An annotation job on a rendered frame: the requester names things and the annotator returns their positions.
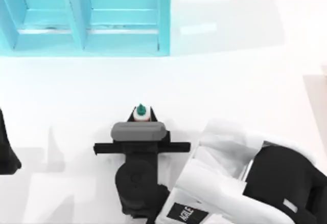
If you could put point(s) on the light blue rack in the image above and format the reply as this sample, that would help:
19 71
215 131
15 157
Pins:
122 17

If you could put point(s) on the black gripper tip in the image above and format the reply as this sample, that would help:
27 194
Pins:
6 152

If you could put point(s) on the white bottle with green cap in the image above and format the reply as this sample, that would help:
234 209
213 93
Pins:
141 113

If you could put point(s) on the pale grey rounded box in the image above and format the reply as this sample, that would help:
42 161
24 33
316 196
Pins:
138 131

